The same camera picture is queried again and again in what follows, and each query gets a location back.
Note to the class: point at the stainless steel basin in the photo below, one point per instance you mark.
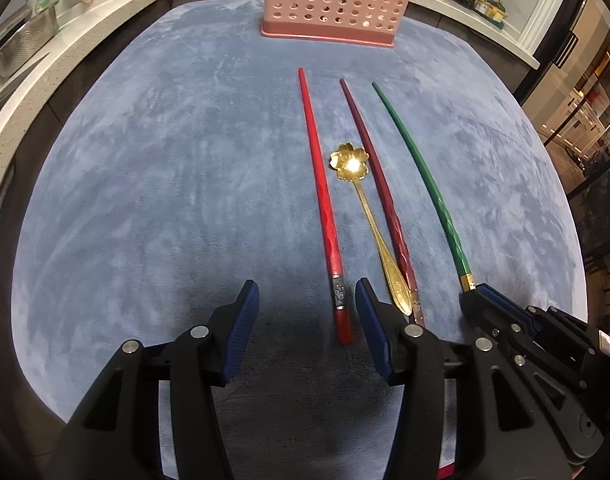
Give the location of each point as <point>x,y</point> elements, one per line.
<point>25,45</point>

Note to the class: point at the pink perforated utensil holder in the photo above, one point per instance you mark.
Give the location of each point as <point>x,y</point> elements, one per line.
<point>330,39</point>

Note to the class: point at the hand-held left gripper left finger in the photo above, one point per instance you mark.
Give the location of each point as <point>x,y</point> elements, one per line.
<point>240,330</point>

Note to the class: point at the glass sliding door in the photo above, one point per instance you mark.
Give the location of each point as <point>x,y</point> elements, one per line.
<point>585,85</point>

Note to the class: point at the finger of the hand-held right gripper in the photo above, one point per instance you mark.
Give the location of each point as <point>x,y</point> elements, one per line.
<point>477,310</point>
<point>515,307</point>

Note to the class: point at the green chopstick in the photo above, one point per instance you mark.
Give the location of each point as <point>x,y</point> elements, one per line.
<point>459,257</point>

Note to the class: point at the gold flower-shaped spoon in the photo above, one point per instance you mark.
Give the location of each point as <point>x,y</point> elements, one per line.
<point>349,161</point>

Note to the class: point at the red chopstick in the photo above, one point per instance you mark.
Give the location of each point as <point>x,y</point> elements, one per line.
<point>326,210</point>

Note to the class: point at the green dish soap bottle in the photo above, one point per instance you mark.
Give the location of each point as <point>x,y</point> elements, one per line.
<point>42,2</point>

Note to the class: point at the blue-grey plush mat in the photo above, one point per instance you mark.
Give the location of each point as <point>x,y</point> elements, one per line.
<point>160,185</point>

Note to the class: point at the maroon chopstick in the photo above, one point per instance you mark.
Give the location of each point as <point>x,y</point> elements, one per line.
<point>383,195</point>

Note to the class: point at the condiment jar tray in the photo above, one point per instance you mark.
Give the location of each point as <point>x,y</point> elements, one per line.
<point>490,10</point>

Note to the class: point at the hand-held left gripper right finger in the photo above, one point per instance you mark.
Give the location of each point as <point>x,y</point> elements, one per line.
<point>372,335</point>

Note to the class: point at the red cloth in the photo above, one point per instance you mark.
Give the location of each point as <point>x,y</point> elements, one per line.
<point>445,475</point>

